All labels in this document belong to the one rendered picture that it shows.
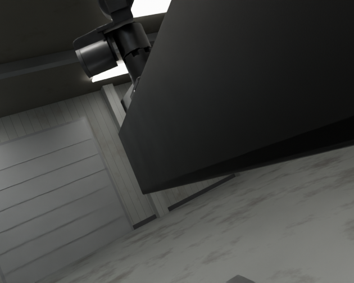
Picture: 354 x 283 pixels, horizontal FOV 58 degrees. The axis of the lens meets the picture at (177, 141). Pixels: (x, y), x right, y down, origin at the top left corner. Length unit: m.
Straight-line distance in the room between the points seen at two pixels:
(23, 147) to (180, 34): 8.56
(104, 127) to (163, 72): 8.87
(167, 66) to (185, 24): 0.05
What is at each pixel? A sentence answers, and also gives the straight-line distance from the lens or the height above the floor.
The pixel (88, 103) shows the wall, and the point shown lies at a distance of 9.27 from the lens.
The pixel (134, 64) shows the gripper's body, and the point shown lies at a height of 1.23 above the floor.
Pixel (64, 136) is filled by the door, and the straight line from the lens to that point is 8.84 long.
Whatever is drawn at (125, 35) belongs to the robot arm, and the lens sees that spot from 0.59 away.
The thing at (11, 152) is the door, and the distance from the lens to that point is 8.72.
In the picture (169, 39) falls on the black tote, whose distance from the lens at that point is 0.22.
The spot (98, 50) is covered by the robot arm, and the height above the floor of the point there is 1.27.
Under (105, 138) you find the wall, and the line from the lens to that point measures 9.02.
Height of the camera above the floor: 1.03
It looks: 4 degrees up
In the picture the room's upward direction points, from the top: 24 degrees counter-clockwise
